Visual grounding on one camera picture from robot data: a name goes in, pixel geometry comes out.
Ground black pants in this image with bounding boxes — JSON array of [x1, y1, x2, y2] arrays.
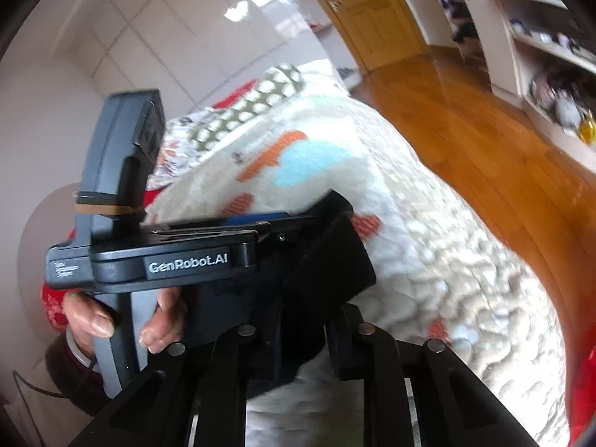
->
[[182, 191, 377, 396]]

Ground left hand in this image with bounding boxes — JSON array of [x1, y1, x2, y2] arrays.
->
[[61, 285, 188, 359]]

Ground heart pattern quilt bedspread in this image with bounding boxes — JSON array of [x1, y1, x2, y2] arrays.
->
[[148, 90, 570, 446]]

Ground white floral pillow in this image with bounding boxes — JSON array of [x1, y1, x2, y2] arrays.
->
[[146, 108, 221, 191]]

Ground red long pillow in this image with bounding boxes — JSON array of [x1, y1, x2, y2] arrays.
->
[[40, 79, 260, 334]]

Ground green white dotted pillow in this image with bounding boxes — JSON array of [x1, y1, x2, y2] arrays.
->
[[187, 64, 305, 155]]

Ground white headboard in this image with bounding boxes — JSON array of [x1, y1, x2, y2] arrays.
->
[[18, 183, 94, 383]]

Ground wooden door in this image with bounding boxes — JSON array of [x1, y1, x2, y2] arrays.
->
[[317, 0, 428, 74]]

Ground white shelf unit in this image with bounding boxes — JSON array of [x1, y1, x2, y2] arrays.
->
[[438, 0, 595, 171]]

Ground black cable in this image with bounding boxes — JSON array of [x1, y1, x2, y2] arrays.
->
[[11, 369, 71, 447]]

